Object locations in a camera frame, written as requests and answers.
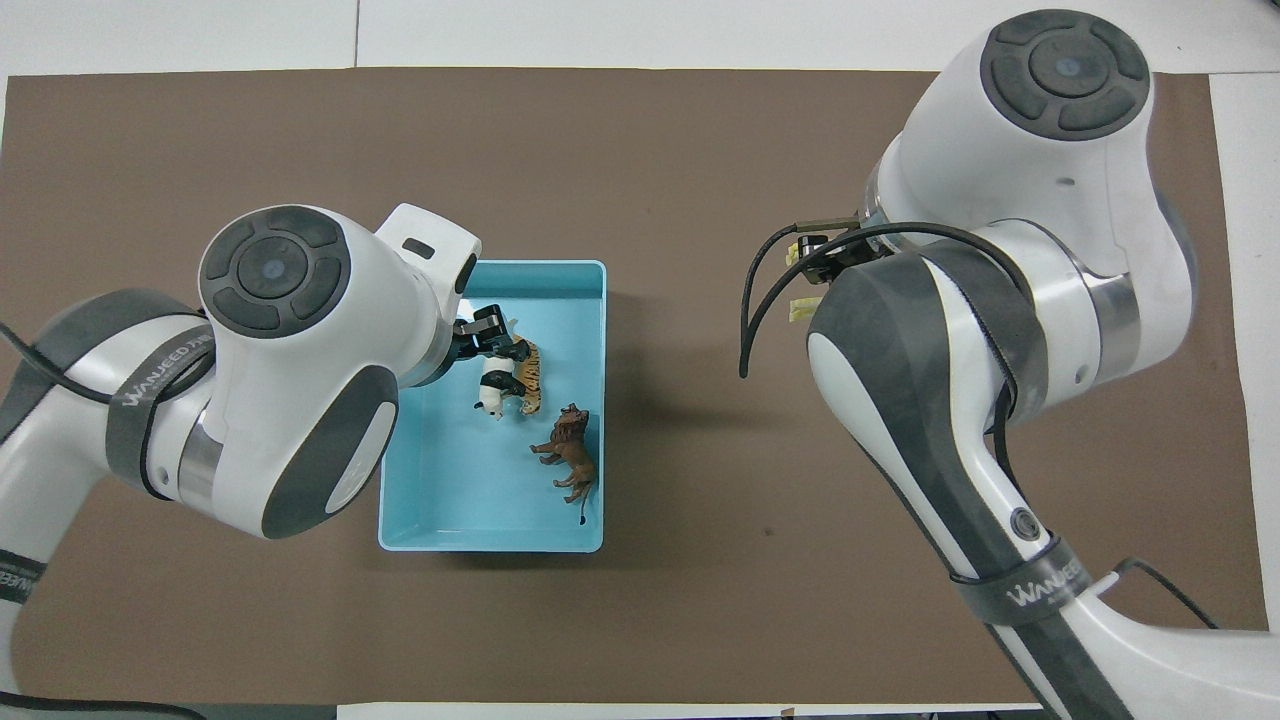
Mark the orange striped tiger toy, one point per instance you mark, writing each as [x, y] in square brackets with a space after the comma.
[533, 375]

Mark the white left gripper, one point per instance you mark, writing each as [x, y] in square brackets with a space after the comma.
[430, 245]

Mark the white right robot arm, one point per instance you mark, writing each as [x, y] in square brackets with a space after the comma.
[1000, 300]

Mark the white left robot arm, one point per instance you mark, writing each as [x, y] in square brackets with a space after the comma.
[280, 370]

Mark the light blue storage box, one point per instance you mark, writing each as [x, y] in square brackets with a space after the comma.
[470, 490]

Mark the black and white panda toy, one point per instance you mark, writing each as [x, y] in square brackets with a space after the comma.
[495, 385]

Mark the cream white horse toy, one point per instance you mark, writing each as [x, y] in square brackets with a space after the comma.
[800, 310]

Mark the brown table mat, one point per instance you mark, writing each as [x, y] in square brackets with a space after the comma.
[700, 150]

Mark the brown lion toy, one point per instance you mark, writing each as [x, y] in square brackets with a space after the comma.
[572, 455]

